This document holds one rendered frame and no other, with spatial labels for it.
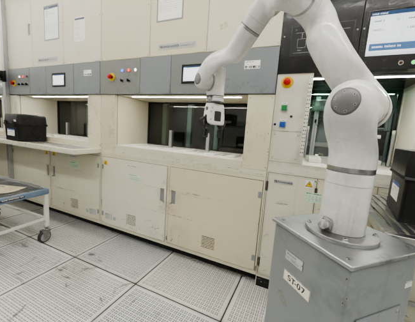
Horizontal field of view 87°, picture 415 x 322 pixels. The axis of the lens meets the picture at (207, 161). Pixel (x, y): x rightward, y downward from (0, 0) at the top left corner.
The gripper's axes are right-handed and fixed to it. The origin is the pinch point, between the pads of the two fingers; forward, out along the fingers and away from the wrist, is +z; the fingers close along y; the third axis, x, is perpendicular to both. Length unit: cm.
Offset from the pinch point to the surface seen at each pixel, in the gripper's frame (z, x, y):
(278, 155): 10, -6, 52
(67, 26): -89, 175, -33
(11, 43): -83, 261, -73
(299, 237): 26, -54, -13
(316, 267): 31, -60, -14
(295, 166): 16, -16, 56
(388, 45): -51, -48, 71
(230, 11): -79, 29, 35
